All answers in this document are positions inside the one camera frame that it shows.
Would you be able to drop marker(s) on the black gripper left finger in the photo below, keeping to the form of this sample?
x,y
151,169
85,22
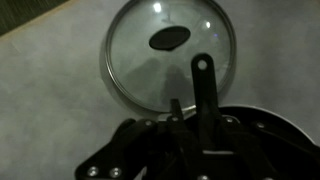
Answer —
x,y
133,150

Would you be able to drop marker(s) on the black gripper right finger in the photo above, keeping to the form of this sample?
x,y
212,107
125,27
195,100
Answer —
x,y
260,153

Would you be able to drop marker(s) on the black cooking pot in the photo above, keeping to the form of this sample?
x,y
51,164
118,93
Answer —
x,y
293,130

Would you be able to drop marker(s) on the round glass pot lid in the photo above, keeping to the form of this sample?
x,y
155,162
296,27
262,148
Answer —
x,y
140,60

